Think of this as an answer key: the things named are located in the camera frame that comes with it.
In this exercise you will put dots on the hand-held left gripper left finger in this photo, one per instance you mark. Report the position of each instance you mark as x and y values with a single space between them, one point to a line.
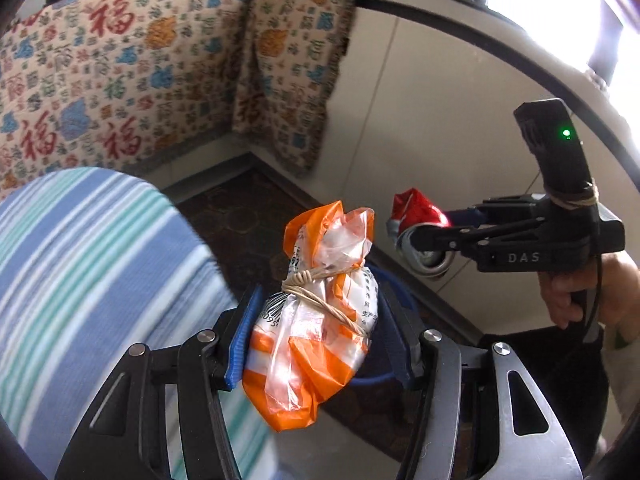
240 340

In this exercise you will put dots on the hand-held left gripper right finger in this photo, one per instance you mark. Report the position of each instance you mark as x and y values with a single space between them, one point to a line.
400 345

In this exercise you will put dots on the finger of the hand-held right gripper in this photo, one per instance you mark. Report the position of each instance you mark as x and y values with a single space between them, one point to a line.
500 210
475 240

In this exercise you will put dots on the blue bucket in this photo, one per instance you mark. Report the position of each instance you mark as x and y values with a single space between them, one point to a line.
381 355

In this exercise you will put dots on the crushed red can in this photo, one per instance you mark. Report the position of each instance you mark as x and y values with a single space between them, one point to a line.
415 207

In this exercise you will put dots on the orange white plastic bag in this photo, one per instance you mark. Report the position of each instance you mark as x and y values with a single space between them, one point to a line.
310 350

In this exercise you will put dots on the person's right forearm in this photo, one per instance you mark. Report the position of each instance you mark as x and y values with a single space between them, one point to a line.
622 360

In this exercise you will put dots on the person's right hand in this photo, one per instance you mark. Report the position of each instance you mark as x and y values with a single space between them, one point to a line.
565 290

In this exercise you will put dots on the white kitchen cabinet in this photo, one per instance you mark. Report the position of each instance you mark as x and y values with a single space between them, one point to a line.
425 85

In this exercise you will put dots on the striped tablecloth round table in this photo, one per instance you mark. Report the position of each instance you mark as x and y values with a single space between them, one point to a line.
100 285

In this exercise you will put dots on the bright window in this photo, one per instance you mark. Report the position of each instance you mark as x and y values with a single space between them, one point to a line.
550 0

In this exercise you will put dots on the printed blanket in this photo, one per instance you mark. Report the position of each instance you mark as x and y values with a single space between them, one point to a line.
295 60
125 60

